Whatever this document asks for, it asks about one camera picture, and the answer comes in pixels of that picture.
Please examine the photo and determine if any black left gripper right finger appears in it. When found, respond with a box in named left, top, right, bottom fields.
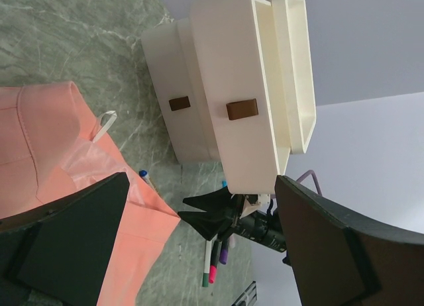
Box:
left=275, top=176, right=423, bottom=305

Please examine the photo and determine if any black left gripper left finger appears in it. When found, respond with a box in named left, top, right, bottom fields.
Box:
left=1, top=172, right=129, bottom=305

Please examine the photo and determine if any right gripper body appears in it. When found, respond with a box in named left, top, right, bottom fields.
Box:
left=230, top=195, right=287, bottom=253

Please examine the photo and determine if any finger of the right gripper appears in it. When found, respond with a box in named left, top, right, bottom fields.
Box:
left=183, top=187, right=232, bottom=216
left=178, top=210, right=237, bottom=240

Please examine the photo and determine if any white green-tipped marker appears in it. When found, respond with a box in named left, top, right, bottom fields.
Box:
left=202, top=240, right=213, bottom=287

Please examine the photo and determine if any purple black highlighter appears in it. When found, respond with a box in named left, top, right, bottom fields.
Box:
left=219, top=239, right=229, bottom=265

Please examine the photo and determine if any blue long nib marker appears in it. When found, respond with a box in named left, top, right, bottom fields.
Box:
left=138, top=170, right=158, bottom=192

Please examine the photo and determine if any white drawer organizer box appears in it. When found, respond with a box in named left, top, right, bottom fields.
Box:
left=141, top=0, right=315, bottom=164

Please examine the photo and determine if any white drawer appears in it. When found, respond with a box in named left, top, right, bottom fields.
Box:
left=189, top=0, right=288, bottom=194

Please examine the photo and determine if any pink black highlighter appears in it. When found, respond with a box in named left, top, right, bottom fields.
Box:
left=209, top=240, right=222, bottom=283

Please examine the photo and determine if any pink fabric garment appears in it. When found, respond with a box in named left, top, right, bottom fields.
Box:
left=1, top=81, right=179, bottom=305

